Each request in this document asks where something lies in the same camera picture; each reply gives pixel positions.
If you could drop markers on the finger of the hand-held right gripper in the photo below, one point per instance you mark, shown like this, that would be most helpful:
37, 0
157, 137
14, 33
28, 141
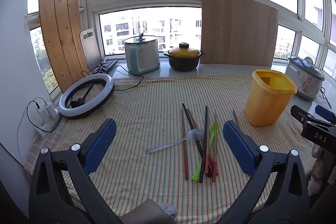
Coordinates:
325, 113
302, 115

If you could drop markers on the green plastic spoon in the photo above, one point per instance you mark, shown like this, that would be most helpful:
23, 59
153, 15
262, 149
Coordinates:
215, 129

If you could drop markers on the apartment building outside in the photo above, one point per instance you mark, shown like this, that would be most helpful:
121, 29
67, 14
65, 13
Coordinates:
152, 24

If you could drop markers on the black chopstick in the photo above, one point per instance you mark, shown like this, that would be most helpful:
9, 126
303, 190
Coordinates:
187, 116
205, 129

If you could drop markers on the yellow plastic container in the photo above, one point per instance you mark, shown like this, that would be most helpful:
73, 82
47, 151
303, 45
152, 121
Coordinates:
262, 106

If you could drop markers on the metal spoon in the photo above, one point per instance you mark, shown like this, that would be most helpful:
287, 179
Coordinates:
195, 134

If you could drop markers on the striped tablecloth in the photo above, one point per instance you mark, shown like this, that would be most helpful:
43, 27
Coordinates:
147, 113

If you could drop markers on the floral white rice cooker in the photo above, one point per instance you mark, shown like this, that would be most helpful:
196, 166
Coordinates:
304, 82

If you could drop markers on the yellow pot lid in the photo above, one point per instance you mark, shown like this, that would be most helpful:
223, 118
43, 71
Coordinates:
183, 52

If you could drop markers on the pine plank board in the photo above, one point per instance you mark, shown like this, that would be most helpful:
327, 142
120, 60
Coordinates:
60, 37

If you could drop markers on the person's right hand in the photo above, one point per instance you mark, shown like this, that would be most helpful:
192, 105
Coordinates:
318, 169

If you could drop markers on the white teal electric cooker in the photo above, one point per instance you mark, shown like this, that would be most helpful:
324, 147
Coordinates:
147, 56

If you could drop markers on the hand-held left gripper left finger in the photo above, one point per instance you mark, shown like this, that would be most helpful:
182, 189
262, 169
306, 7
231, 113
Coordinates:
101, 145

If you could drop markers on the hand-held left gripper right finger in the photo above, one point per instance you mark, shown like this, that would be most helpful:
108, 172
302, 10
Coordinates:
236, 145

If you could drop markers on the white charger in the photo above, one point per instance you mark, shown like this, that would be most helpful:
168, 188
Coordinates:
47, 109

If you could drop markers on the black clay pot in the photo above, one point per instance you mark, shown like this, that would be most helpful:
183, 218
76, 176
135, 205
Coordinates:
183, 64

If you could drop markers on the black metal tool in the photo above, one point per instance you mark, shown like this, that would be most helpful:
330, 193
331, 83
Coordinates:
105, 66

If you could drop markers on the person's left hand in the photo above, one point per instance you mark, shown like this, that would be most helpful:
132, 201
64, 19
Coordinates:
155, 211

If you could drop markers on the white power strip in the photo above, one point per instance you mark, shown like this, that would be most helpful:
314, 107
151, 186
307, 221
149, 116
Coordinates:
51, 124

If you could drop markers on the light wooden board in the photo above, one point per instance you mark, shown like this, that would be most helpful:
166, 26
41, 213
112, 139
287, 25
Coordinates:
236, 29

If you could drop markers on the white cutting board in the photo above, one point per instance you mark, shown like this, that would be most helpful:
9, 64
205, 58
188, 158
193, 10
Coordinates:
92, 50

